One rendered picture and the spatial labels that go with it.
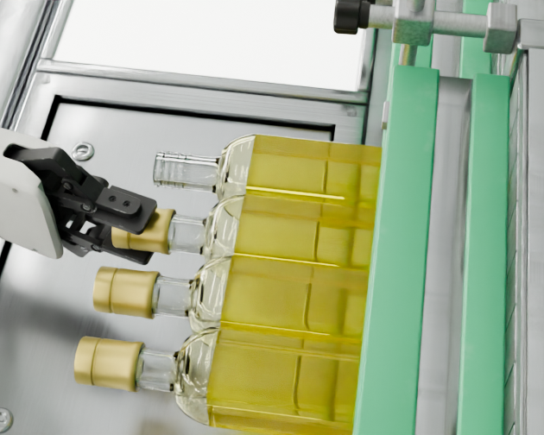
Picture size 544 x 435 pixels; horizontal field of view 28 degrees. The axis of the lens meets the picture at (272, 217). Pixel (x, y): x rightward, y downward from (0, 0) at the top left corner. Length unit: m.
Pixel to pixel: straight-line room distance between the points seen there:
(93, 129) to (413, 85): 0.42
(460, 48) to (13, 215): 0.38
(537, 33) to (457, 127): 0.09
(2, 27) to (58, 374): 0.42
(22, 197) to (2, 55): 0.36
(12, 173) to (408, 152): 0.30
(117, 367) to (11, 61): 0.47
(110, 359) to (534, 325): 0.30
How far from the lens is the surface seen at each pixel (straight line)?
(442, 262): 0.66
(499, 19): 0.76
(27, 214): 0.85
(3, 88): 1.13
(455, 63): 0.90
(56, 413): 0.91
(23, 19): 1.19
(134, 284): 0.79
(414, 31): 0.76
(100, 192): 0.83
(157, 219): 0.82
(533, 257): 0.65
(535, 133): 0.71
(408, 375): 0.62
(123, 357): 0.76
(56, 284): 0.97
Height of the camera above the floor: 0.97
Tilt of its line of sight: 5 degrees up
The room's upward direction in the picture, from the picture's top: 84 degrees counter-clockwise
